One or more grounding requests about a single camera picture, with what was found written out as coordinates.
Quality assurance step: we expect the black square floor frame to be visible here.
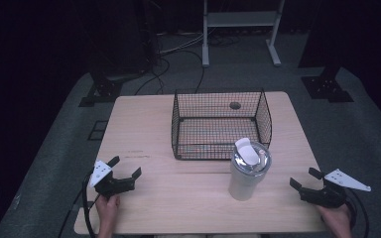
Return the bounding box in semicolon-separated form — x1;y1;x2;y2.
86;120;109;142

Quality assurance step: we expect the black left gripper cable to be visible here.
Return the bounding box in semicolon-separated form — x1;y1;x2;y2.
80;170;97;238

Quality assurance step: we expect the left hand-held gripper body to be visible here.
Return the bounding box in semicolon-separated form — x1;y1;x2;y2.
88;160;137;200

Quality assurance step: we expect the white tumbler with lid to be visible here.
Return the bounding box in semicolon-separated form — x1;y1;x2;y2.
227;137;273;202

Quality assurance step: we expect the black wire basket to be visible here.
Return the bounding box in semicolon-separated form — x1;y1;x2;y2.
171;86;274;162

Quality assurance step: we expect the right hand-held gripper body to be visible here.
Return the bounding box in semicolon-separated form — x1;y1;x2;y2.
299;168;372;209

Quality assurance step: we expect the black floor cable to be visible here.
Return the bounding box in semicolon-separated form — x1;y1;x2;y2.
133;49;206;97

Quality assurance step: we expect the white metal stand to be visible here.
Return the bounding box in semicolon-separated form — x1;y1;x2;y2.
201;0;286;68

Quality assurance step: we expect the person's right hand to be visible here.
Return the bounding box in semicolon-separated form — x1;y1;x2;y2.
317;203;353;238

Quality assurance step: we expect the white floor cable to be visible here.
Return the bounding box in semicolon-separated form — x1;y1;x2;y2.
157;31;206;57

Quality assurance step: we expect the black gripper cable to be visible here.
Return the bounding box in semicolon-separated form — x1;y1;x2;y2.
344;187;370;238
80;170;97;238

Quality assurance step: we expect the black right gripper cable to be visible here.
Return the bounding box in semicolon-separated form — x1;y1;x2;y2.
344;187;370;238

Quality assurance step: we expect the person's left hand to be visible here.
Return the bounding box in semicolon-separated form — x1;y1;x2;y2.
94;193;121;233

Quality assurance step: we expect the black stand base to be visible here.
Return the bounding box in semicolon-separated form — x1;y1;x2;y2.
78;70;147;108
300;63;355;104

